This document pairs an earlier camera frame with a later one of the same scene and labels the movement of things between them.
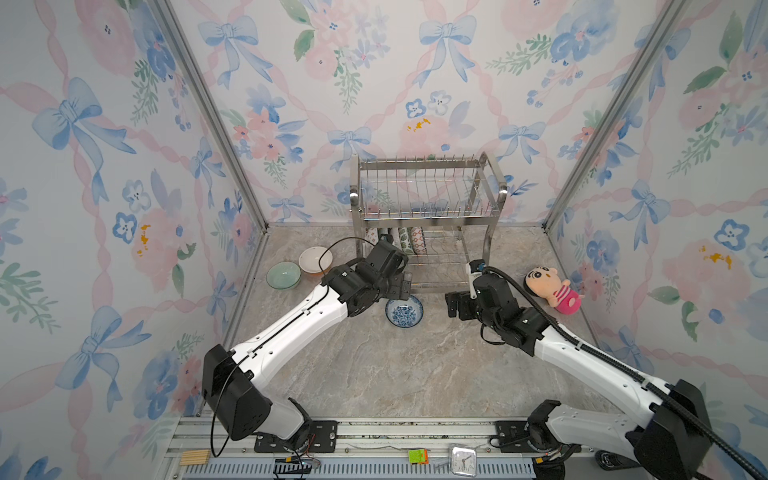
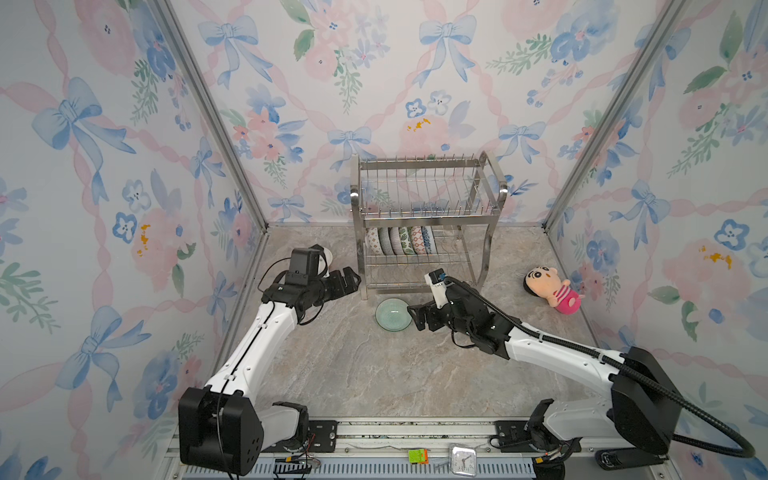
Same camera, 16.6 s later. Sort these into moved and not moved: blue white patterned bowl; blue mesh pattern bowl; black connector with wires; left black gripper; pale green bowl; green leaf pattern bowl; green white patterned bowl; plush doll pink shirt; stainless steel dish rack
Moved: pale green bowl; left black gripper; blue white patterned bowl
Not moved: stainless steel dish rack; blue mesh pattern bowl; green white patterned bowl; black connector with wires; plush doll pink shirt; green leaf pattern bowl
